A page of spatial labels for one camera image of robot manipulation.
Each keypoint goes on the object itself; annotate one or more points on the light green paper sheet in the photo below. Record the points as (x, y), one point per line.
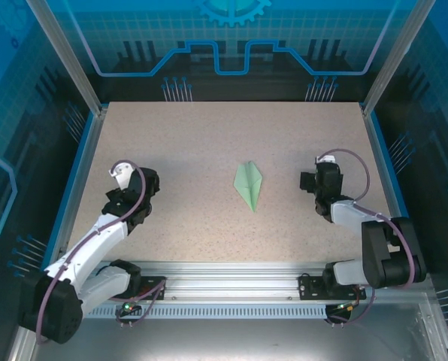
(249, 184)

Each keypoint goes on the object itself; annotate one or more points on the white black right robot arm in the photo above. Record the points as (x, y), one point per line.
(378, 248)

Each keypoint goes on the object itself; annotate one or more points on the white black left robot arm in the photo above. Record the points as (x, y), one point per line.
(92, 244)

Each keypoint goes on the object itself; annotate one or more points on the shiny metal sheet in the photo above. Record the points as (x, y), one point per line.
(224, 338)

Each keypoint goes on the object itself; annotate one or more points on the blue circuit print panel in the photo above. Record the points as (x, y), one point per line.
(13, 113)
(434, 113)

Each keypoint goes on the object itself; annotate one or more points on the blue gear print panel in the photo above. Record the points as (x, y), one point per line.
(224, 37)

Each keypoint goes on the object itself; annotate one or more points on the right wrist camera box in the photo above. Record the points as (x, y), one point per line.
(324, 160)

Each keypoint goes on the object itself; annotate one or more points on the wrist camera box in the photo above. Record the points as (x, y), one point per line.
(121, 173)
(324, 160)

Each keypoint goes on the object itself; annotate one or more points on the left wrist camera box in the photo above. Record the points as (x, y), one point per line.
(121, 173)

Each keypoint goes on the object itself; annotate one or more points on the aluminium side rail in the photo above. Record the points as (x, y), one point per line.
(79, 188)
(377, 150)

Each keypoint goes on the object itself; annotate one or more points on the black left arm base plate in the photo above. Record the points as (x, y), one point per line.
(152, 287)

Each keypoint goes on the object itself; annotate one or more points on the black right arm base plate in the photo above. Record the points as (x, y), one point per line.
(310, 287)

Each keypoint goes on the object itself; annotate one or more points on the aluminium frame post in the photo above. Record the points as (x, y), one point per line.
(71, 56)
(395, 56)

